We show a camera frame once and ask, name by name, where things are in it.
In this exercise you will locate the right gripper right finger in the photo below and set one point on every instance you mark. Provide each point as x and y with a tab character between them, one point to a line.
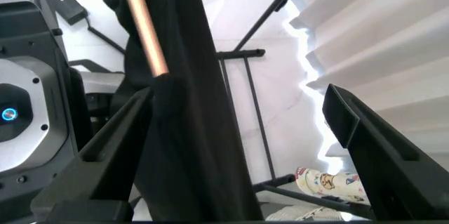
393	168

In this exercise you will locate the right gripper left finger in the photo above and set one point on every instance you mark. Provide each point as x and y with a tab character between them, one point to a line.
101	168

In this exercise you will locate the cream printed garment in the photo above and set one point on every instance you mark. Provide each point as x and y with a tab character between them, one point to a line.
329	183

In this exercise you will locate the black garment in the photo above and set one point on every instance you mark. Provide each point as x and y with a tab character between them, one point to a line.
189	118

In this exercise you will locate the pink clothes hanger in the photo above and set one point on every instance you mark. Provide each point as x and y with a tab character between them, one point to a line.
144	24

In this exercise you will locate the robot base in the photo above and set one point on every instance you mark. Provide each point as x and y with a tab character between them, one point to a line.
31	76

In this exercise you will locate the black clothes rack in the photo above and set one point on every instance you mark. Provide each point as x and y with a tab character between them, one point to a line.
257	111

